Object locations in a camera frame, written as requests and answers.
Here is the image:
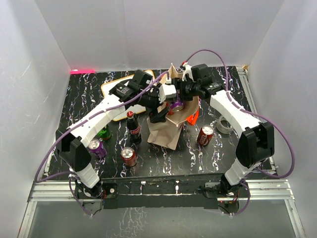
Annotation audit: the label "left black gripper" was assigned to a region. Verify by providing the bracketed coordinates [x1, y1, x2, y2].
[137, 84, 169, 122]

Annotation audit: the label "beige canvas bag orange handles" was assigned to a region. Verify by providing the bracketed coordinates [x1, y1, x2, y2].
[147, 65, 199, 150]

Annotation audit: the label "purple can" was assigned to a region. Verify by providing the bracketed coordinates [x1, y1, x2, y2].
[168, 101, 184, 115]
[88, 139, 106, 159]

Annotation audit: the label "red can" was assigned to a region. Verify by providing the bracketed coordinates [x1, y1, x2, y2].
[120, 147, 137, 167]
[197, 125, 214, 146]

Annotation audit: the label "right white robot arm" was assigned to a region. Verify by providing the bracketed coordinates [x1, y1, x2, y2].
[172, 61, 274, 197]

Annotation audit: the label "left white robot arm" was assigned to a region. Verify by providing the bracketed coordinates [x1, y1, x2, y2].
[54, 70, 169, 198]

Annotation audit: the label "dark cola glass bottle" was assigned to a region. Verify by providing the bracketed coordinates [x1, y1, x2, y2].
[127, 111, 142, 144]

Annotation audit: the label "grey tape roll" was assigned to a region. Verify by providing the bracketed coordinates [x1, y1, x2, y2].
[216, 116, 234, 134]

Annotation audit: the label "green glass bottle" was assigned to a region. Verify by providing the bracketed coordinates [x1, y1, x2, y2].
[98, 125, 112, 141]

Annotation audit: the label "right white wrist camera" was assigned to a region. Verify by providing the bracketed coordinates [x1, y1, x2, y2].
[180, 62, 194, 82]

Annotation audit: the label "small whiteboard wooden frame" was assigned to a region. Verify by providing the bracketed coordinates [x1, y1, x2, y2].
[101, 69, 156, 122]

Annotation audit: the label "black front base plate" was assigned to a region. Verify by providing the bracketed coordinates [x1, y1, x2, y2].
[74, 174, 250, 213]

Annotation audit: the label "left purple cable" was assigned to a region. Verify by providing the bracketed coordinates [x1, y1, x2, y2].
[34, 70, 171, 216]

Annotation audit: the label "purple cable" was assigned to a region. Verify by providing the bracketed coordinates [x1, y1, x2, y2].
[34, 70, 171, 216]
[181, 49, 296, 216]

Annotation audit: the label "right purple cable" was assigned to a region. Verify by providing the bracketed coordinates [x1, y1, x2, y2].
[181, 49, 296, 216]

